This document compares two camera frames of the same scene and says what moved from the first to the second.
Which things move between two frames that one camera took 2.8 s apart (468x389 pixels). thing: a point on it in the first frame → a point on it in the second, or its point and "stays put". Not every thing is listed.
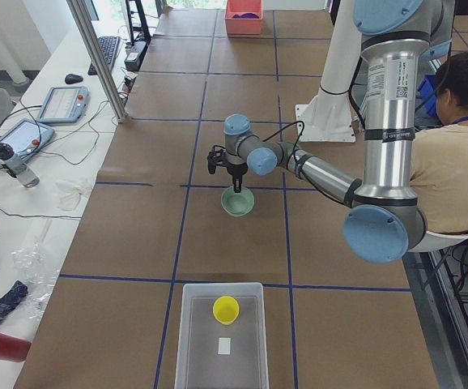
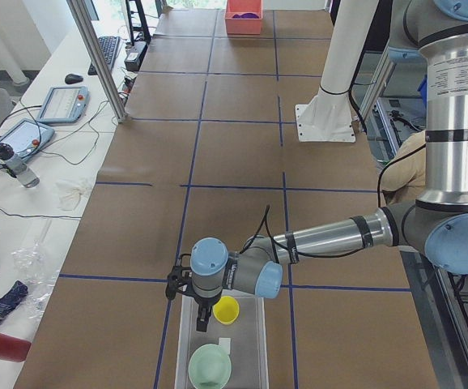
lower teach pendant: [26, 136] stays put
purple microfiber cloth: [245, 15] stays put
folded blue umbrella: [5, 306] stays put
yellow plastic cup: [226, 309] stays put
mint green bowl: [237, 203] → [210, 366]
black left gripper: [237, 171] → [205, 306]
